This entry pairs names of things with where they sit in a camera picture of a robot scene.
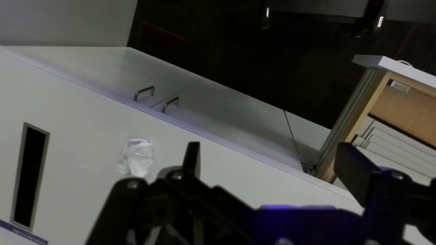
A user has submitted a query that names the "metal cabinet door handle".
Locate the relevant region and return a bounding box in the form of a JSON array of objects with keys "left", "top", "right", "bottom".
[
  {"left": 133, "top": 86, "right": 156, "bottom": 103},
  {"left": 161, "top": 96, "right": 180, "bottom": 115}
]

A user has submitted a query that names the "stack of white trays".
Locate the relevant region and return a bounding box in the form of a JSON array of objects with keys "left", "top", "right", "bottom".
[{"left": 351, "top": 117, "right": 436, "bottom": 186}]

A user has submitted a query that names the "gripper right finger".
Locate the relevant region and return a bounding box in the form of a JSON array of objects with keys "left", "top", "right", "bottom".
[{"left": 335, "top": 142, "right": 436, "bottom": 245}]

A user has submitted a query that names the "white cabinet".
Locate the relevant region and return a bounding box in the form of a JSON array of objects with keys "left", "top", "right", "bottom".
[{"left": 0, "top": 46, "right": 331, "bottom": 172}]

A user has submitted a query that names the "crumpled white paper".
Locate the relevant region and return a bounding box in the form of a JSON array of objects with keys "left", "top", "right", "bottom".
[{"left": 116, "top": 138, "right": 154, "bottom": 178}]

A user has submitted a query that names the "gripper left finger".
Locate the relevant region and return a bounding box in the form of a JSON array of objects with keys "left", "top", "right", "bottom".
[{"left": 85, "top": 142, "right": 260, "bottom": 245}]

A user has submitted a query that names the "white cabinet door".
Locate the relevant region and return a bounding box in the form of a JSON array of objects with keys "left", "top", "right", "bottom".
[
  {"left": 149, "top": 79, "right": 304, "bottom": 170},
  {"left": 0, "top": 46, "right": 205, "bottom": 109}
]

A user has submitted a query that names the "wooden shelf unit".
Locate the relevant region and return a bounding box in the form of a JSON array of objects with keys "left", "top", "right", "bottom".
[{"left": 315, "top": 55, "right": 436, "bottom": 187}]

